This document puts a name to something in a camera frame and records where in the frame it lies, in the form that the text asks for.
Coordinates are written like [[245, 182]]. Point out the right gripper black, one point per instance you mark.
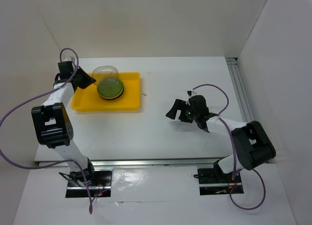
[[179, 104]]

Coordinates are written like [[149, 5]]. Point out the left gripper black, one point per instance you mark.
[[88, 80]]

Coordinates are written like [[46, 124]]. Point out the clear glass plate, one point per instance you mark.
[[117, 86], [108, 74]]

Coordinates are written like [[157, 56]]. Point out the black plate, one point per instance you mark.
[[113, 98]]

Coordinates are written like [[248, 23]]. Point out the green plate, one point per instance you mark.
[[108, 94]]

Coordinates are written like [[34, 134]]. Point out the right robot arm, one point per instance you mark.
[[250, 143]]

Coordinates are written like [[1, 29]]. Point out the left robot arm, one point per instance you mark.
[[52, 124]]

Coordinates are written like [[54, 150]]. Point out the yellow plastic bin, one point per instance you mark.
[[88, 99]]

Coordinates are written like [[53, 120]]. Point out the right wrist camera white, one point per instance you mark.
[[190, 94]]

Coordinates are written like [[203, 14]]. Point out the aluminium rail front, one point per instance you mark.
[[154, 162]]

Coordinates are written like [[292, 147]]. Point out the aluminium rail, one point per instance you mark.
[[154, 162], [239, 89]]

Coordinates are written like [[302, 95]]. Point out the aluminium rail right side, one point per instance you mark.
[[239, 89]]

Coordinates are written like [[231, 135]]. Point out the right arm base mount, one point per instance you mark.
[[214, 182]]

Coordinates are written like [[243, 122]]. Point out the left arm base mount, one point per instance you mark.
[[100, 186]]

